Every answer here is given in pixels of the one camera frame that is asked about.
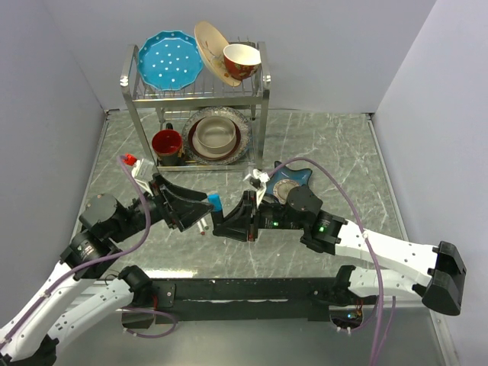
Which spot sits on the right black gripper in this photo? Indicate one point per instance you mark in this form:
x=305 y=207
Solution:
x=239 y=223

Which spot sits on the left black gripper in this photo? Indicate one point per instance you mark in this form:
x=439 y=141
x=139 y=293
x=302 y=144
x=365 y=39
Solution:
x=180 y=207

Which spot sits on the white pen with red tip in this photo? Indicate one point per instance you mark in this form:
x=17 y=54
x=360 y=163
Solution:
x=201 y=228

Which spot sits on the blue highlighter cap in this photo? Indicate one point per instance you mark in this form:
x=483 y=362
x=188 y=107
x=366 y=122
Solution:
x=215 y=200

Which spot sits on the black blue highlighter marker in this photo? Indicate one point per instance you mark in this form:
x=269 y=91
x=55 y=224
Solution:
x=217 y=217

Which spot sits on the white pen with green tip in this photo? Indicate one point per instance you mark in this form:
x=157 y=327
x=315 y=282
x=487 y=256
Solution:
x=204 y=223

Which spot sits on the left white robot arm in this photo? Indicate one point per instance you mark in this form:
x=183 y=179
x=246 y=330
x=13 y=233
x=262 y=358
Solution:
x=45 y=324

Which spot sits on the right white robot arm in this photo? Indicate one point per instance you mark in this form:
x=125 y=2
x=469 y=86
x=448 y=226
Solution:
x=434 y=274

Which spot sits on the dark red plate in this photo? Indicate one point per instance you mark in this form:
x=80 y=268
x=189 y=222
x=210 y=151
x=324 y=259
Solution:
x=198 y=149

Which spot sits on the blue star-shaped dish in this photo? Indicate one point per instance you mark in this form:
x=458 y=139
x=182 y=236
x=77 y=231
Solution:
x=283 y=181

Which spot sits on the red and black mug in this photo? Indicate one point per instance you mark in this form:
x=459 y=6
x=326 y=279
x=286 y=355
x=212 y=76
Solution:
x=167 y=144

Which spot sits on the black base bar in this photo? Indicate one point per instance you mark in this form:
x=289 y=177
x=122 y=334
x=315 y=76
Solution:
x=241 y=298

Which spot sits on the beige ceramic bowl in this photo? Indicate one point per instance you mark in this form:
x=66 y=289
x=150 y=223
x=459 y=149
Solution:
x=217 y=135

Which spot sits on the ornate grey rimmed plate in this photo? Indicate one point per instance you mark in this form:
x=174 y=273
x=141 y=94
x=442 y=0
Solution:
x=244 y=128

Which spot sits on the steel two-tier dish rack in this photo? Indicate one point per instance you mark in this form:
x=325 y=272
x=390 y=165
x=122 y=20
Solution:
x=176 y=107

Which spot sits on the blue polka dot plate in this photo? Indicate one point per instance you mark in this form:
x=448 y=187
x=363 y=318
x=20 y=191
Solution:
x=169 y=61

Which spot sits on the red floral bowl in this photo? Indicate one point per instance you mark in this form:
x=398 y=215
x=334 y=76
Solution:
x=241 y=61

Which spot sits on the cream floral plate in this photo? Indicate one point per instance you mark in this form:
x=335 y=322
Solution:
x=210 y=44

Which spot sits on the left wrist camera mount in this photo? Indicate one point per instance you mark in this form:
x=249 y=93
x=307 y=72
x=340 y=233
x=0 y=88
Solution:
x=141 y=170

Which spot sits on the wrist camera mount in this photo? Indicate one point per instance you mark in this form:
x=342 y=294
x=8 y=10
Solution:
x=141 y=170
x=258 y=180

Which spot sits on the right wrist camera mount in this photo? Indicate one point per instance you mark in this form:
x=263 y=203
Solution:
x=258 y=180

